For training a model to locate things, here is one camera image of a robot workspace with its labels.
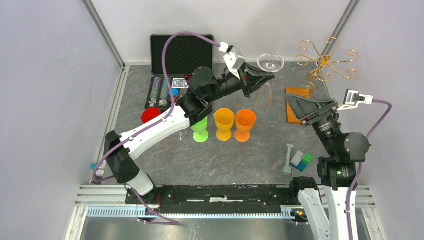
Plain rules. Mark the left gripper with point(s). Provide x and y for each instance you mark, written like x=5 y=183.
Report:
x=252 y=78

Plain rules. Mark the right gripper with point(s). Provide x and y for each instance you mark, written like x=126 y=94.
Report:
x=303 y=108

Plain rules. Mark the orange plastic wine glass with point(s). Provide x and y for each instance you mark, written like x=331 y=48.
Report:
x=245 y=120

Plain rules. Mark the yellow plastic wine glass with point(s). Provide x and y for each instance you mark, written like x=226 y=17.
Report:
x=224 y=121

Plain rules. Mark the green plastic wine glass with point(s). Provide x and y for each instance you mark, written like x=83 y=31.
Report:
x=200 y=133

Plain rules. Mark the red plastic wine glass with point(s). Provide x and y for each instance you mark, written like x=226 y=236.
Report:
x=149 y=114

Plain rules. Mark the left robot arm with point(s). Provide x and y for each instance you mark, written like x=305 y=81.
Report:
x=121 y=150

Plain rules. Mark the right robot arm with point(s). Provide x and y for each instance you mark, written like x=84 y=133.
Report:
x=337 y=171

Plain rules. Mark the blue green building blocks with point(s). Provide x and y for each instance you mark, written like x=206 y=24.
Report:
x=301 y=160

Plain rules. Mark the black poker chip case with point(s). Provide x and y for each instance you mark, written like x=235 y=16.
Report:
x=184 y=54

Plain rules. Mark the playing card deck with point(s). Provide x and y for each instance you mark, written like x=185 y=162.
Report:
x=179 y=83

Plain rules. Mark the blue round chip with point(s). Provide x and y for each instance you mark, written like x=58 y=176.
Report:
x=173 y=92

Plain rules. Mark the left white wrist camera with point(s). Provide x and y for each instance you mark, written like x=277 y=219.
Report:
x=233 y=58

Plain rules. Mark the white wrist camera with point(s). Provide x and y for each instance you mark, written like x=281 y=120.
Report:
x=353 y=99
x=233 y=58

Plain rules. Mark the gold wire glass rack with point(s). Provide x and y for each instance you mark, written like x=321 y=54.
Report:
x=325 y=61

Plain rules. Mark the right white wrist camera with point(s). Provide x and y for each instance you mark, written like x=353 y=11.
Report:
x=353 y=99

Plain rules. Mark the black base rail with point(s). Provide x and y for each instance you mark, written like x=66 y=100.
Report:
x=221 y=199

